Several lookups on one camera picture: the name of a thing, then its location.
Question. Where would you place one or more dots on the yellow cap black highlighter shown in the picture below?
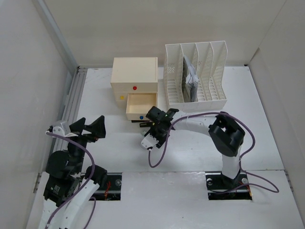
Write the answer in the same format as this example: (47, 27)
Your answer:
(146, 124)

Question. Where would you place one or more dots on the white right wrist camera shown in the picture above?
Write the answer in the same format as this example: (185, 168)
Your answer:
(149, 142)

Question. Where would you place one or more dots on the cream drawer cabinet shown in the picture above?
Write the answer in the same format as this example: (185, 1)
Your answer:
(134, 82)

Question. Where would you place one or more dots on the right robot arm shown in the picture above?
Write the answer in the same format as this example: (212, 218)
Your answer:
(218, 131)

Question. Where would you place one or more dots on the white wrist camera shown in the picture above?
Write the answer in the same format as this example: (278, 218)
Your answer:
(149, 142)
(60, 128)

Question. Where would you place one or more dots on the aluminium frame rail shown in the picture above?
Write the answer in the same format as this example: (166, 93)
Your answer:
(76, 76)

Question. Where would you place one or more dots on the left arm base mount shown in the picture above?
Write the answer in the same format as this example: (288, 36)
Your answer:
(111, 191)

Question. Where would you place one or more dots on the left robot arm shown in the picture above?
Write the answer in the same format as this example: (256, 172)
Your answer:
(73, 175)

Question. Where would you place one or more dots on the white four-slot file organizer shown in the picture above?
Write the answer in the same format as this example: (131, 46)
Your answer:
(209, 59)

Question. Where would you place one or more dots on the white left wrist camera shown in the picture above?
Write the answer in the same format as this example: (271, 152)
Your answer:
(60, 128)

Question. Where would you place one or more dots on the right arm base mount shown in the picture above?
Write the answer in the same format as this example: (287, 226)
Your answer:
(220, 187)

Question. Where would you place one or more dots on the Canon guide booklet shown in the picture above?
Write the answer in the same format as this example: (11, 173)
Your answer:
(190, 81)

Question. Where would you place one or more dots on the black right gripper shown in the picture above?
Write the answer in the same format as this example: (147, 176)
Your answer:
(161, 140)

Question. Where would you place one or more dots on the purple cap black highlighter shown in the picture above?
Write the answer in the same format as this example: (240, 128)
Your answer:
(139, 121)

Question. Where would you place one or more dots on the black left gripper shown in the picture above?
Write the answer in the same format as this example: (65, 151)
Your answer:
(96, 127)

